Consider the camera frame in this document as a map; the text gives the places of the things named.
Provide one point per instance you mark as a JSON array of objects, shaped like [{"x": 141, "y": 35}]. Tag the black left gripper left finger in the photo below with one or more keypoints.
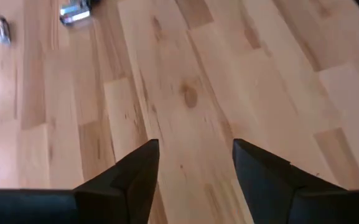
[{"x": 110, "y": 193}]

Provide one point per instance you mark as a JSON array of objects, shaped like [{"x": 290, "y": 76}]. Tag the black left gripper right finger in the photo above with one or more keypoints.
[{"x": 275, "y": 193}]

